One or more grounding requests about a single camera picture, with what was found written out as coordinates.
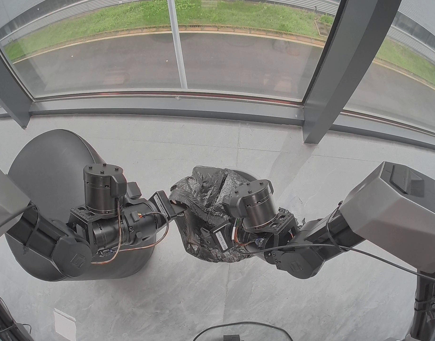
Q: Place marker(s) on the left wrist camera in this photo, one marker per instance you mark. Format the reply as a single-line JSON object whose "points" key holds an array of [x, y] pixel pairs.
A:
{"points": [[133, 192]]}

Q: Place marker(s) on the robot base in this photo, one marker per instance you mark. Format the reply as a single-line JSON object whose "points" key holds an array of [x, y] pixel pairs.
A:
{"points": [[233, 338]]}

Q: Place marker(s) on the window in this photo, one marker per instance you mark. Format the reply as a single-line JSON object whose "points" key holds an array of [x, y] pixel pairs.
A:
{"points": [[327, 66]]}

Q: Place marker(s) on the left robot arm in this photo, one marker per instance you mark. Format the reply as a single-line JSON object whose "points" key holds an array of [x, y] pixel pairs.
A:
{"points": [[43, 233]]}

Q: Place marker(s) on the black plastic bag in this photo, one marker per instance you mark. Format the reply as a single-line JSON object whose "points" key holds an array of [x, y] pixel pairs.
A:
{"points": [[199, 194]]}

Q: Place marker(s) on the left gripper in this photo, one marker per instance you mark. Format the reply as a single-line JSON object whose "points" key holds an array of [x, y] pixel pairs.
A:
{"points": [[146, 222]]}

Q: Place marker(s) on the white trash bin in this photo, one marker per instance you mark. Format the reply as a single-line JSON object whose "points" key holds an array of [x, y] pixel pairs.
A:
{"points": [[244, 176]]}

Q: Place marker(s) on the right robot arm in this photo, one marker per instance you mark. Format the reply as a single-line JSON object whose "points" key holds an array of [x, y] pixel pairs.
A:
{"points": [[398, 208]]}

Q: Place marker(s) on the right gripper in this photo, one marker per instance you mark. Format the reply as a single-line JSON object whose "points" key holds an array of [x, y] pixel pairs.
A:
{"points": [[220, 240]]}

